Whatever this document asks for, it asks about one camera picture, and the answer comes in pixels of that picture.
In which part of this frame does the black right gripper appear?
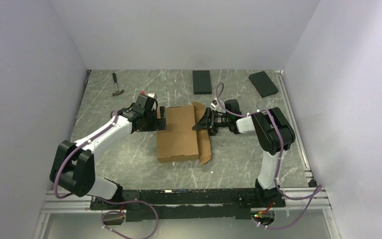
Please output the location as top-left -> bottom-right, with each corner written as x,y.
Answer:
192,108 -> 230,136

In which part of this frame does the brown cardboard box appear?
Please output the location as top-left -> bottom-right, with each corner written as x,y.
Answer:
157,102 -> 212,164

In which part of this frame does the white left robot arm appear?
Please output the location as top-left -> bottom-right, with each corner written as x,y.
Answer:
50,93 -> 167,209

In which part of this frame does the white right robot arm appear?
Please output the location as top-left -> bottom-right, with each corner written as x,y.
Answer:
192,99 -> 296,207

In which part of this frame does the small black box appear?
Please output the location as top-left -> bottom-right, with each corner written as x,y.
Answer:
192,70 -> 212,95

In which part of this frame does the black hammer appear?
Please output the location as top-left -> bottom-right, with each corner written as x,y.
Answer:
111,73 -> 124,97

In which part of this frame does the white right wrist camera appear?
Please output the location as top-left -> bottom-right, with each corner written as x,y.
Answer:
210,100 -> 222,112

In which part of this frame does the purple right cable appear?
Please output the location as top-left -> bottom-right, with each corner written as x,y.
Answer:
215,82 -> 323,231

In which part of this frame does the purple cable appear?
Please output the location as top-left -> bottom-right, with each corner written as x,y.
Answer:
52,110 -> 160,239
215,82 -> 323,231

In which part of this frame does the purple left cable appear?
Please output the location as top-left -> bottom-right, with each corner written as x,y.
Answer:
52,110 -> 160,239

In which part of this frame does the black flat network switch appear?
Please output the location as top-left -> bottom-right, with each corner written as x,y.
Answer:
248,71 -> 279,98

